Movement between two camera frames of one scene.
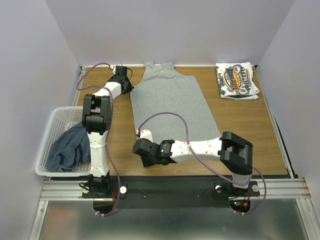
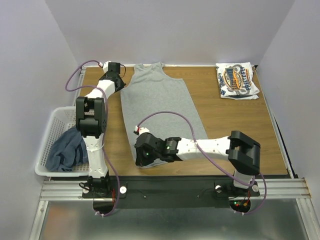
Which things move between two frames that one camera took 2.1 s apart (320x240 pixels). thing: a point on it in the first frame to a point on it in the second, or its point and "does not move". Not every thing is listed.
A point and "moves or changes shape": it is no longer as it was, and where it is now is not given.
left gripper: (130, 86) to (122, 84)
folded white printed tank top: (236, 81) does not move
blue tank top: (71, 148) does not move
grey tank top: (163, 88) moves or changes shape
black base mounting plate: (170, 192) does not move
